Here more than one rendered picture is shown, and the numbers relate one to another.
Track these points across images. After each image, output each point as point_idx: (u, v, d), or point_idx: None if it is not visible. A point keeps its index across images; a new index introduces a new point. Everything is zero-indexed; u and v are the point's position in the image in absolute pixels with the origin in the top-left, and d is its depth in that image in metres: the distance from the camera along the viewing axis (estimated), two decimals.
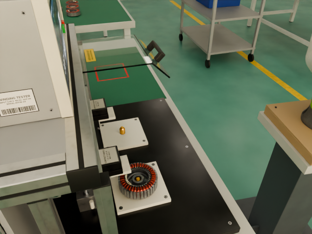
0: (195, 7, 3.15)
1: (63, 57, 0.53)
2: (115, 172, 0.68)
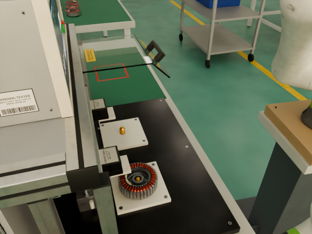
0: (195, 7, 3.15)
1: (63, 57, 0.53)
2: (115, 172, 0.68)
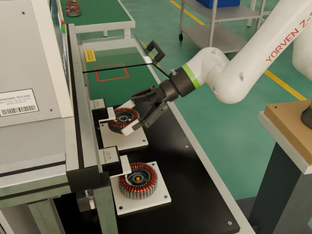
0: (195, 7, 3.15)
1: (63, 57, 0.53)
2: (115, 172, 0.68)
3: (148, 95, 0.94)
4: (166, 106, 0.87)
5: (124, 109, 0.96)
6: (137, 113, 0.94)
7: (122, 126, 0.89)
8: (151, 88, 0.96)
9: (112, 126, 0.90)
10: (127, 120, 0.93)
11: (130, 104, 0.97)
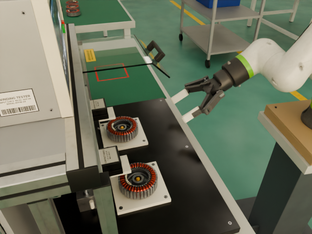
0: (195, 7, 3.15)
1: (63, 57, 0.53)
2: (115, 172, 0.68)
3: (211, 96, 0.96)
4: (208, 77, 1.02)
5: (122, 118, 0.98)
6: (135, 122, 0.96)
7: (121, 135, 0.91)
8: (219, 96, 0.93)
9: (110, 134, 0.92)
10: (126, 128, 0.95)
11: (197, 110, 0.93)
